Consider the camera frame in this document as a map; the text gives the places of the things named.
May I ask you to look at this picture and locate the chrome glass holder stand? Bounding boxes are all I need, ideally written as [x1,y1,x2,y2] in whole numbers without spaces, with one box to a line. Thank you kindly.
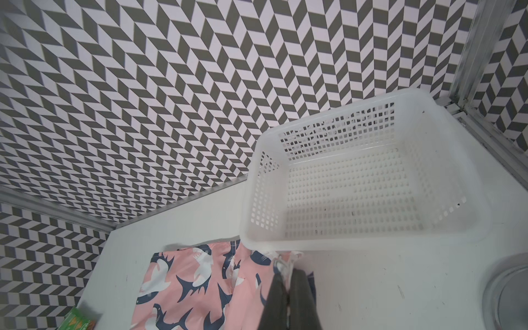
[482,265,527,329]

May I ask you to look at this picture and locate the green snack packet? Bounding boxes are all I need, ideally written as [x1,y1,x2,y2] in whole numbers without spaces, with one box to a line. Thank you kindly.
[57,307,96,330]

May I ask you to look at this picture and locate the pink shark print shorts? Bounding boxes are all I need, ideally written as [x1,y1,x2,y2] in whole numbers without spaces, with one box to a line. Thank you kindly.
[131,240,302,329]

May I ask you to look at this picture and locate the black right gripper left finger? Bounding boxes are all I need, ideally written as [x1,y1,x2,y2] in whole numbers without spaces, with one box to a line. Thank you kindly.
[257,274,288,330]

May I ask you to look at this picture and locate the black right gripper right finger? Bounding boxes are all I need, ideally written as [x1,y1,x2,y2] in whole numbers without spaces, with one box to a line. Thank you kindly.
[290,269,322,330]

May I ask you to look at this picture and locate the white plastic perforated basket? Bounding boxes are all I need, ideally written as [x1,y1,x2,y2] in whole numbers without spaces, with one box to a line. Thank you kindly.
[240,89,492,251]

